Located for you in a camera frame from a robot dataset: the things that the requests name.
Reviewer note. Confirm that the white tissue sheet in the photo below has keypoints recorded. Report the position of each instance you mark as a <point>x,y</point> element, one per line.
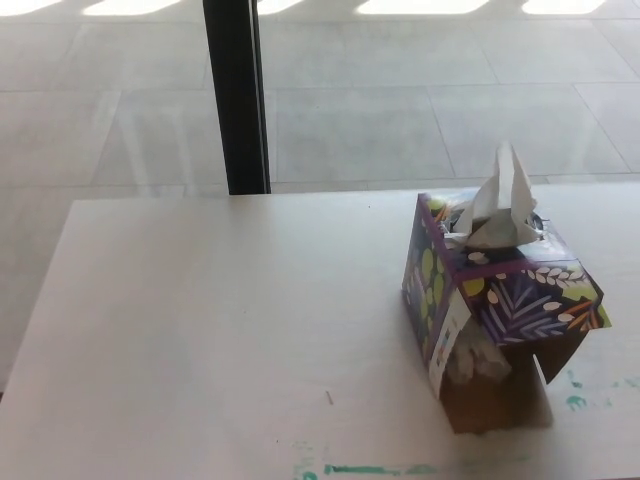
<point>500,210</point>

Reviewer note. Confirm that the floral purple tissue box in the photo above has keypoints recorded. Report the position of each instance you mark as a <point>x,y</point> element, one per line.
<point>520,305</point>

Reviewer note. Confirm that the black vertical window post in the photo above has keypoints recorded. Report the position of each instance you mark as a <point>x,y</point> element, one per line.
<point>237,100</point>

